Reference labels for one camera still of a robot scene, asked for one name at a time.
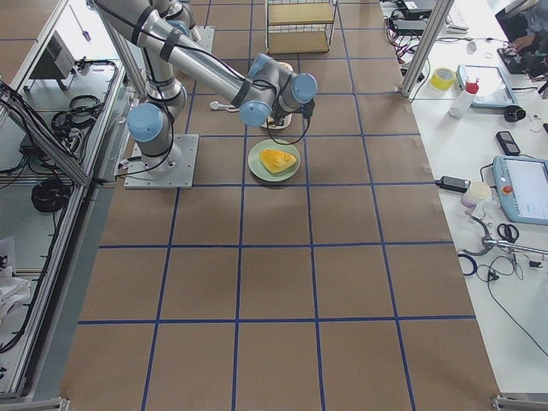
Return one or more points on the blue teach pendant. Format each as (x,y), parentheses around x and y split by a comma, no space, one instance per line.
(521,185)
(494,92)

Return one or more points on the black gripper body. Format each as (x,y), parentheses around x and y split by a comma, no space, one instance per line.
(280,116)

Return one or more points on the black scissors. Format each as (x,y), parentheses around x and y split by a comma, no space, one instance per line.
(508,232)

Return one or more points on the wire basket with wooden shelf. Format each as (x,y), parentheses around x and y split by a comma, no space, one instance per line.
(299,26)

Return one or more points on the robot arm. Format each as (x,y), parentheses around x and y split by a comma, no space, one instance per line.
(165,33)

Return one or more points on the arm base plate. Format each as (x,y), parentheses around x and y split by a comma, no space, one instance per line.
(201,38)
(176,171)

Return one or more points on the white toaster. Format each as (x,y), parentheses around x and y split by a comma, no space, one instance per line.
(276,125)

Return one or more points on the light green plate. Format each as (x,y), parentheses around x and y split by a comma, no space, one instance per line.
(261,172)

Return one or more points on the triangular yellow bread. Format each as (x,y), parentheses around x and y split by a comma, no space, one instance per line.
(276,161)

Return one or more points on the clear bottle red cap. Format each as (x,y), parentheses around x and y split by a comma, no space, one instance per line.
(464,101)

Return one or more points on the grey control box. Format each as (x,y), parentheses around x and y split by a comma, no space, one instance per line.
(55,63)

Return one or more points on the aluminium frame post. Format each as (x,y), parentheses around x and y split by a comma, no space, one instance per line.
(433,27)

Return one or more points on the black power adapter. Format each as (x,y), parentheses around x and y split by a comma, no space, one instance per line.
(453,184)

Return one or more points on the yellow tape roll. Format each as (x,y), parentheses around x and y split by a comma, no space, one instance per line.
(443,78)

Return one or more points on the white paper cup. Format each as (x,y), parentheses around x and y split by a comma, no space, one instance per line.
(475,193)

